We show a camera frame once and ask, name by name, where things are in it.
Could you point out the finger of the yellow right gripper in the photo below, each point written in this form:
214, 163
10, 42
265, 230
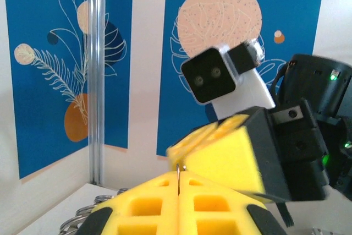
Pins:
220, 158
214, 127

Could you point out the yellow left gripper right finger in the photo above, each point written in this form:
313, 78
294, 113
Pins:
211, 210

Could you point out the aluminium frame post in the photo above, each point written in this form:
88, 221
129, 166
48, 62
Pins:
96, 81

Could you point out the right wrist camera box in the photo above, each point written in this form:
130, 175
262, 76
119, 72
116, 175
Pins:
209, 75

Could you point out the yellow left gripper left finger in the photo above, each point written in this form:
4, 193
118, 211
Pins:
143, 207

